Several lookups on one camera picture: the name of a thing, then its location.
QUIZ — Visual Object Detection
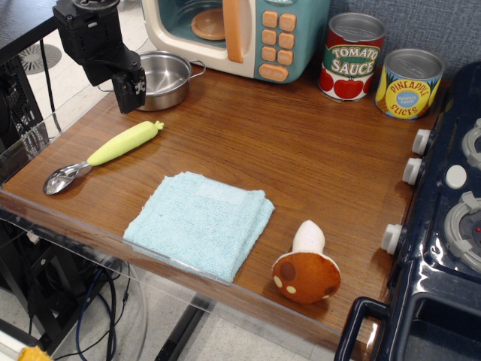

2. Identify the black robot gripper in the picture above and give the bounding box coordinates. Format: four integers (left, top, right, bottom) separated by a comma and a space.
53, 1, 146, 114

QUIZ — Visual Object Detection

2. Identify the small stainless steel pot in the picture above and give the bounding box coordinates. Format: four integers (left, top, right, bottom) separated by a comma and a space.
96, 49, 195, 111

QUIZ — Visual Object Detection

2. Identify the white stove knob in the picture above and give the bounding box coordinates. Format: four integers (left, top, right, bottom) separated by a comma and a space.
411, 129, 431, 156
402, 158, 422, 186
381, 224, 403, 255

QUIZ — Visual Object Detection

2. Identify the dark blue toy stove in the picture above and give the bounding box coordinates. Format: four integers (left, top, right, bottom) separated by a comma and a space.
335, 62, 480, 360

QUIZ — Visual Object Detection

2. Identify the teal toy microwave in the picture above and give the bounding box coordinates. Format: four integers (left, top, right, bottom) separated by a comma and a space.
141, 1, 331, 83

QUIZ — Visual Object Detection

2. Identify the light blue folded cloth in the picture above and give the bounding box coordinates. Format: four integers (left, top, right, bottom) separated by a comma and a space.
123, 172, 274, 282

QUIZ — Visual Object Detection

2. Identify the tomato sauce can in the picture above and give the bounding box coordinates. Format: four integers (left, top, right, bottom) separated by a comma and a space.
319, 12, 386, 101

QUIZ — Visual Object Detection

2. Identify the plush brown mushroom toy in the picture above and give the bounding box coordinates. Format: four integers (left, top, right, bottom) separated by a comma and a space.
271, 220, 341, 304

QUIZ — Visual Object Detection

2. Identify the pineapple slices can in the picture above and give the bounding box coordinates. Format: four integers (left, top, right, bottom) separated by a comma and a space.
375, 48, 445, 120

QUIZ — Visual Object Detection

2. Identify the spoon with green handle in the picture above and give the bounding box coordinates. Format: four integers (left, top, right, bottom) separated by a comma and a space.
43, 121, 165, 196

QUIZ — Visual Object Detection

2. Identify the blue cable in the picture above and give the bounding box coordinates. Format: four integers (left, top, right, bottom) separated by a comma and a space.
74, 262, 117, 361

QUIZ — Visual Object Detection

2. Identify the black cable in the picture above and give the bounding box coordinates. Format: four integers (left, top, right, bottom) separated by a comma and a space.
56, 262, 132, 361

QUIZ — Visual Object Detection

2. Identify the black desk frame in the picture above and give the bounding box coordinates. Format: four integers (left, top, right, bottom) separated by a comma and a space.
1, 1, 113, 351

